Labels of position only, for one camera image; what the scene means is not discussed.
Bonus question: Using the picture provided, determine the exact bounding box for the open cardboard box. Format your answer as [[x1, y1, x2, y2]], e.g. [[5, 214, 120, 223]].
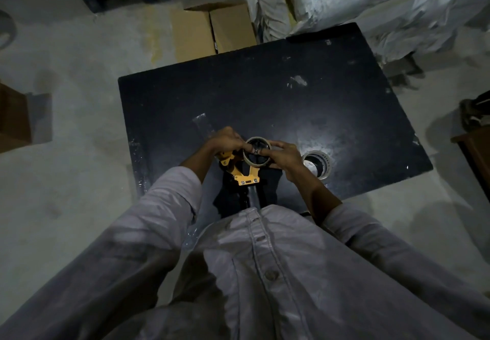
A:
[[170, 2, 257, 63]]

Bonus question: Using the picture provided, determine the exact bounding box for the brown cardboard box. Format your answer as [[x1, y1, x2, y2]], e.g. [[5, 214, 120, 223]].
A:
[[0, 82, 33, 154]]

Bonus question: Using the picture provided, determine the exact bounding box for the black table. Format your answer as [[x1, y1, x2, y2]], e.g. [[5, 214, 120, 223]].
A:
[[118, 22, 434, 222]]

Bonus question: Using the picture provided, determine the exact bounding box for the person's right hand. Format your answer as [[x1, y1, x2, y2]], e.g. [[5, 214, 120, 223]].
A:
[[259, 141, 306, 183]]

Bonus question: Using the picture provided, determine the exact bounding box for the yellow tape dispenser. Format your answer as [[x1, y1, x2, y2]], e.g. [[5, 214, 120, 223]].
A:
[[218, 149, 261, 186]]

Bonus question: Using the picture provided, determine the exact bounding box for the strip of clear tape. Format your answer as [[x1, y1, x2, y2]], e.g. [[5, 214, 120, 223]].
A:
[[192, 113, 216, 140]]

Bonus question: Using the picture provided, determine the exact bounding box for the person's right forearm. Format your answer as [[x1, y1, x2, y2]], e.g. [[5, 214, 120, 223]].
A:
[[290, 167, 343, 226]]

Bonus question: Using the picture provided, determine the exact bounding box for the person's left forearm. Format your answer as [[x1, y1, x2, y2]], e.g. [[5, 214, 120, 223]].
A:
[[180, 145, 219, 184]]

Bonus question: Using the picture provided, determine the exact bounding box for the brown wooden furniture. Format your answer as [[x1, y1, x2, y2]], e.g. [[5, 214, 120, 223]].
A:
[[451, 126, 490, 202]]

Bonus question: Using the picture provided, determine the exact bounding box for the grey button shirt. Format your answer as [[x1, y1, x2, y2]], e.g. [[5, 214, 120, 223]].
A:
[[0, 166, 490, 340]]

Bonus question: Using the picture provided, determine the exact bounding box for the dark bag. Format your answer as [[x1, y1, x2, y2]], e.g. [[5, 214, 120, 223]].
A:
[[459, 91, 490, 131]]

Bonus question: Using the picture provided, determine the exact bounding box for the person's left hand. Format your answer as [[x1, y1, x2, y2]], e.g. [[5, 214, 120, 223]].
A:
[[205, 126, 253, 157]]

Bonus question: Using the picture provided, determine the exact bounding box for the clear tape roll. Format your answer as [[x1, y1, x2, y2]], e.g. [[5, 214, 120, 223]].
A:
[[302, 151, 332, 180], [243, 136, 273, 168]]

